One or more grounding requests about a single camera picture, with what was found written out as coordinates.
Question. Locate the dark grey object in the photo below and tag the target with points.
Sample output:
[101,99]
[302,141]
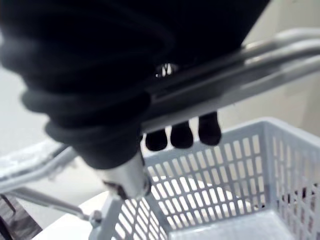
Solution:
[15,220]

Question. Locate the right robot hand black cloth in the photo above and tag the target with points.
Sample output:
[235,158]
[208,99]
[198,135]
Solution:
[82,62]

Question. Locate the grey plastic shopping basket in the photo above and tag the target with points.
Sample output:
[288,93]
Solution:
[272,155]

